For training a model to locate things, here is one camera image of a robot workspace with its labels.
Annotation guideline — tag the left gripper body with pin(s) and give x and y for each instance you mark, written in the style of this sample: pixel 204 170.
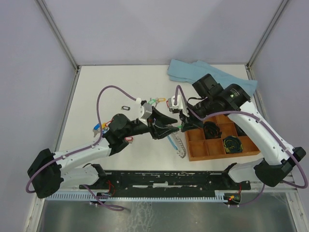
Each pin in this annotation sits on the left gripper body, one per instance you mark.
pixel 151 124

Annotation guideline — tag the green yellow tag key bunch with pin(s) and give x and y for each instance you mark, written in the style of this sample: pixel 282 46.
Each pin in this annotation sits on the green yellow tag key bunch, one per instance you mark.
pixel 156 101

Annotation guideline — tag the coloured tag key bunch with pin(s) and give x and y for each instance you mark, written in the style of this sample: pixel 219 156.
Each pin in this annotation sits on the coloured tag key bunch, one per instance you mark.
pixel 101 129

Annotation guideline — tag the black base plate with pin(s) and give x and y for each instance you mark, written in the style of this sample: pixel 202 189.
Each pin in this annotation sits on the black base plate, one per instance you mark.
pixel 207 180

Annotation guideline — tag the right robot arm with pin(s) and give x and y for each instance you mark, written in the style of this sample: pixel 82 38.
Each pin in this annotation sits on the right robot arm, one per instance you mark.
pixel 279 156

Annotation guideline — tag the black tag key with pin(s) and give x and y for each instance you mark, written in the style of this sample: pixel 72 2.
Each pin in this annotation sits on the black tag key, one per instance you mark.
pixel 127 108

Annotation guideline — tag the rolled blue-yellow tie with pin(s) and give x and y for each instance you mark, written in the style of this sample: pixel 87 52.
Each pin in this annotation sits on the rolled blue-yellow tie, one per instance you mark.
pixel 232 145

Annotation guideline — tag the wooden compartment tray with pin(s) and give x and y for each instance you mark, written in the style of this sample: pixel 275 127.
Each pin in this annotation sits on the wooden compartment tray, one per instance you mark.
pixel 200 148

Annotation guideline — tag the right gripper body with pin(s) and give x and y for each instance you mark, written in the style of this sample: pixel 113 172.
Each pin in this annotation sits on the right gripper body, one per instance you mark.
pixel 192 118

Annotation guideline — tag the grey cable duct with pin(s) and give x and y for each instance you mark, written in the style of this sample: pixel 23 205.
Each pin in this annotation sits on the grey cable duct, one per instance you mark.
pixel 87 196

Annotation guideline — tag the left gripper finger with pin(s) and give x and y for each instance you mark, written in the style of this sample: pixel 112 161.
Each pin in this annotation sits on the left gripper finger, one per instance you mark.
pixel 162 118
pixel 162 132

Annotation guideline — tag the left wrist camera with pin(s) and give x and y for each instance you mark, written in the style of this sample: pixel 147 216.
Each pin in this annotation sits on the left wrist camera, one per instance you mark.
pixel 145 110

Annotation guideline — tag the light blue cloth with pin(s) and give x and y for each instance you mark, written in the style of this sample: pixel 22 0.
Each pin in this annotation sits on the light blue cloth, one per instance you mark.
pixel 179 71

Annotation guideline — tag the rolled orange-dotted tie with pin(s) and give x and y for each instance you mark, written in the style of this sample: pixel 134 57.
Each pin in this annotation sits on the rolled orange-dotted tie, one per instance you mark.
pixel 211 130

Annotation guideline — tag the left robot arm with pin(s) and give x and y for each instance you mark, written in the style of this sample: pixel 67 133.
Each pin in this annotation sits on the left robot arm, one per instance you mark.
pixel 52 170

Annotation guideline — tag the large keyring holder blue handle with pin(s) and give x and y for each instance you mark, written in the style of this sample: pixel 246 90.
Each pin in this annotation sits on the large keyring holder blue handle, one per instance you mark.
pixel 177 144

